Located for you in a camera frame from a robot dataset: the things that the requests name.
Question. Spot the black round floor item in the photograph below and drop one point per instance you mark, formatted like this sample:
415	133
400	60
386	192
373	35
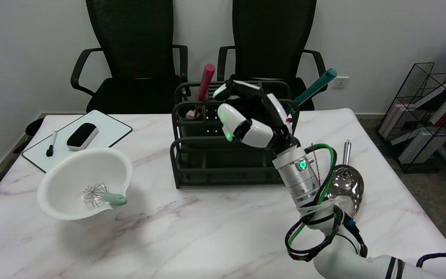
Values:
34	126

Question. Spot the white wall socket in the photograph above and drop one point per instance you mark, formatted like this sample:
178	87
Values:
340	82

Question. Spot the small white whiteboard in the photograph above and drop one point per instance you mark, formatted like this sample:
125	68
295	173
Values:
107	131

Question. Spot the black mesh office chair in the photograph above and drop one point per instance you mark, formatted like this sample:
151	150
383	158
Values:
273	38
134	38

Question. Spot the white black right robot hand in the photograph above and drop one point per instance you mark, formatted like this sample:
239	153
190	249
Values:
259	133

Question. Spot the shiny metal scoop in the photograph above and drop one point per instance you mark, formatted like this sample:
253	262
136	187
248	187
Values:
349	186

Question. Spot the grey white book stack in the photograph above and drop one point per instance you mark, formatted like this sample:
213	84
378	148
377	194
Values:
416	145

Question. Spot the black whiteboard eraser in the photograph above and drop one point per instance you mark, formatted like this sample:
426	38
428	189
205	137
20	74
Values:
81	133

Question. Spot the black whiteboard marker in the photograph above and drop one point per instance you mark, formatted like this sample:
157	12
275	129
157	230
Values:
51	145

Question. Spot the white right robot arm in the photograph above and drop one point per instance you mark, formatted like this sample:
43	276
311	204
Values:
300	182

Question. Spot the dark green metal organizer rack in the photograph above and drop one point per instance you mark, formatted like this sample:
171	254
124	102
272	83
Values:
230	170

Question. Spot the white plastic mixing bowl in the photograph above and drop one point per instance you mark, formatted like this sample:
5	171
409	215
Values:
72	178

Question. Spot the white slanted book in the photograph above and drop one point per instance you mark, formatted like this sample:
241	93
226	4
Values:
436	93

